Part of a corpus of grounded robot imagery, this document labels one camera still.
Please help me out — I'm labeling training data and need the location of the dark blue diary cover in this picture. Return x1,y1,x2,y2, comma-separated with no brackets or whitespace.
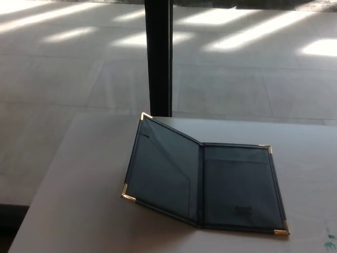
120,112,291,235

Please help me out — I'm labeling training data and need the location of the black vertical window post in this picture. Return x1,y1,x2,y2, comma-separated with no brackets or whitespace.
144,0,174,118

